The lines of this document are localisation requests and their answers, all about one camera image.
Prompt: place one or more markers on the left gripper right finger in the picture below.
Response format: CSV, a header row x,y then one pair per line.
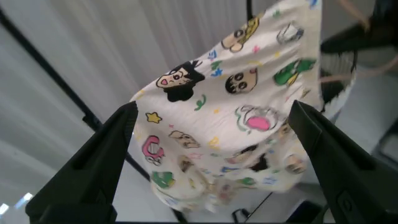
x,y
351,177

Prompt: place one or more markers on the black clothes rack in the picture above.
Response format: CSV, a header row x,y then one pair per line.
x,y
90,119

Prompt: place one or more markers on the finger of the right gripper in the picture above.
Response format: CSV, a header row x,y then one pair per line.
x,y
373,39

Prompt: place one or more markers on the pink clothes hanger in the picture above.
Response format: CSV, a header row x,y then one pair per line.
x,y
357,16

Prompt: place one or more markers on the cream printed garment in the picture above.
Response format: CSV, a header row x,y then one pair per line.
x,y
217,124

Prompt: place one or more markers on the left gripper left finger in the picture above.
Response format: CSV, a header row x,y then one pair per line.
x,y
88,174

